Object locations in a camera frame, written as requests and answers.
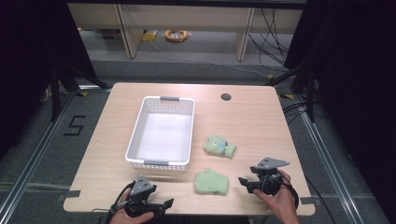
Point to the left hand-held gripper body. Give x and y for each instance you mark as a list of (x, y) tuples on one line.
[(141, 186)]

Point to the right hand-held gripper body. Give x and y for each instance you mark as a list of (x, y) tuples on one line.
[(268, 177)]

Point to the plain green mitten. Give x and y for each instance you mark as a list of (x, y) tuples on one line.
[(211, 183)]

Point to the green mitten with blue pattern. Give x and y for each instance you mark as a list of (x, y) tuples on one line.
[(219, 146)]

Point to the white plastic basket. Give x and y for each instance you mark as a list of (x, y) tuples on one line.
[(165, 137)]

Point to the person's right hand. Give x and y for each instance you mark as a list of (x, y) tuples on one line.
[(280, 205)]

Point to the person's left hand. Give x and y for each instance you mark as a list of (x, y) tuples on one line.
[(122, 218)]

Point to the grey tape strip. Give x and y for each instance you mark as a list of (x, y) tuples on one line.
[(72, 194), (307, 200)]

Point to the black metal stand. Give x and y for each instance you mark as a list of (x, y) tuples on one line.
[(309, 93), (56, 93)]

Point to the black curtain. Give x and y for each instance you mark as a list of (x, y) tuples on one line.
[(28, 62), (355, 77)]

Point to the yellow packet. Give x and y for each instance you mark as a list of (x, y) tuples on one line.
[(150, 35)]

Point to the beige wooden shelf unit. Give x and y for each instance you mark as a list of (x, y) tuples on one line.
[(186, 18)]

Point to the aluminium floor rail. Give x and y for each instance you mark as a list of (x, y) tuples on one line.
[(330, 161), (34, 155)]

